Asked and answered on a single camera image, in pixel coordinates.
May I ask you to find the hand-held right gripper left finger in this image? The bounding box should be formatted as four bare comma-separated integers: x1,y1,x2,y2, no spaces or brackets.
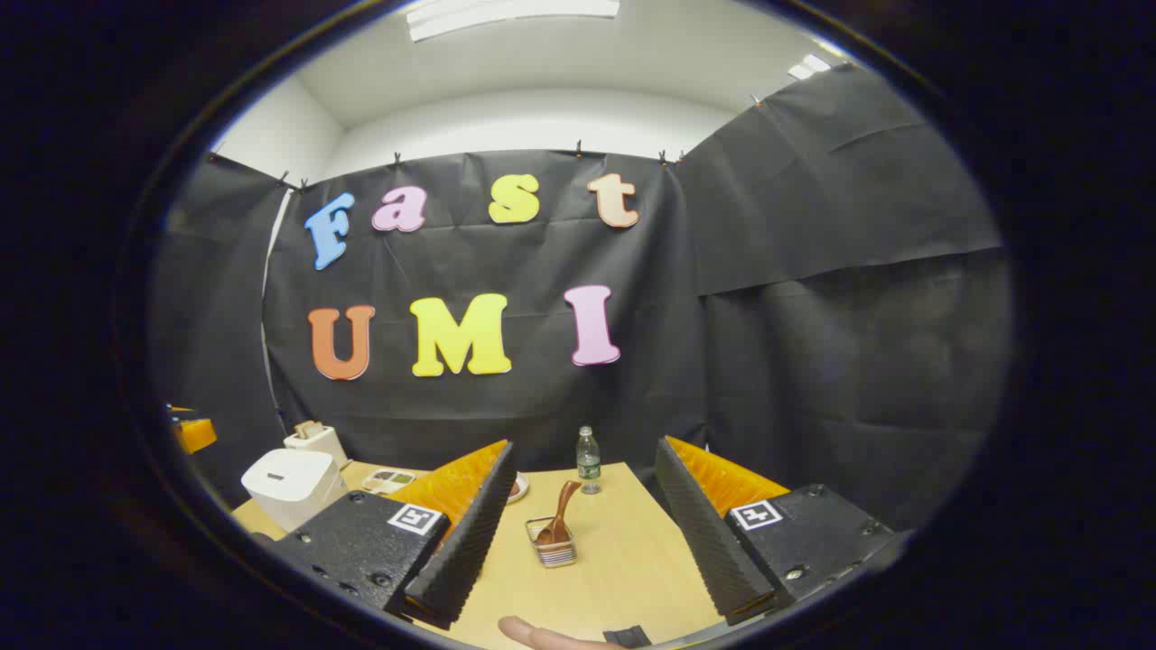
271,440,520,631

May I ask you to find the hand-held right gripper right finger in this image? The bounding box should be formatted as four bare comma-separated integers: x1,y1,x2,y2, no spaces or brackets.
655,436,904,626

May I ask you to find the wire mesh chopstick holder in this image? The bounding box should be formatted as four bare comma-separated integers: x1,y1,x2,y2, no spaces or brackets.
526,515,579,568

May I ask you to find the brown wooden spoon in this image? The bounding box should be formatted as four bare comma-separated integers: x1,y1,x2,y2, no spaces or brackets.
536,480,583,546

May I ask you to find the white rice cooker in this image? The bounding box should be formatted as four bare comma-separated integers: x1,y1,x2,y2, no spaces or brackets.
241,449,349,532

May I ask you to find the white toaster with bread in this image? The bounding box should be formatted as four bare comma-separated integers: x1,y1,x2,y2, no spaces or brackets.
284,421,350,470

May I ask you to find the clear plastic water bottle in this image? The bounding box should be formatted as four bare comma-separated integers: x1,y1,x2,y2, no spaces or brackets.
576,426,602,495

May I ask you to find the long ceiling light panel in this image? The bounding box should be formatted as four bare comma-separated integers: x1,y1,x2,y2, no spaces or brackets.
406,0,621,42

